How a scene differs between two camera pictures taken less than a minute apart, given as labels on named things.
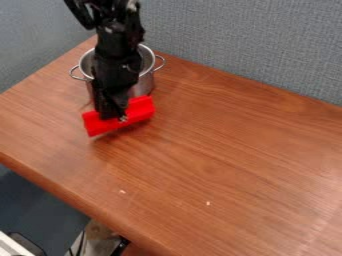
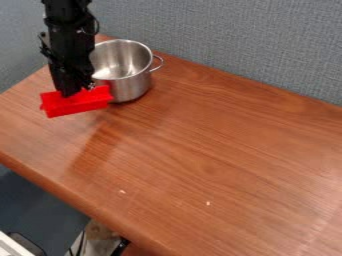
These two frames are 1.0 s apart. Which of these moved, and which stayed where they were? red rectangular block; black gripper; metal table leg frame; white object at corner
Moved: red rectangular block; black gripper
Stayed: white object at corner; metal table leg frame
